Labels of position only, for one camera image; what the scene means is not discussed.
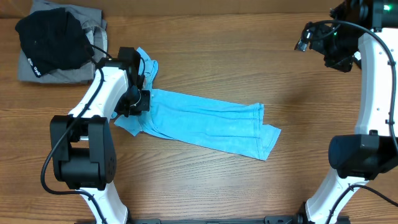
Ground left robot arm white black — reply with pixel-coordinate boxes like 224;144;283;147
46;56;150;223

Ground folded black garment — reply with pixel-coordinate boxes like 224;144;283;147
15;7;95;78

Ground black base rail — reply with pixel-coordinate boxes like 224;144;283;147
128;215;297;224

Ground folded grey garment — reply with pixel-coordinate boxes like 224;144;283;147
17;0;108;85

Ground light blue t-shirt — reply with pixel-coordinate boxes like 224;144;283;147
114;48;281;161

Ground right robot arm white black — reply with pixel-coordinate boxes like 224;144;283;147
293;0;397;223

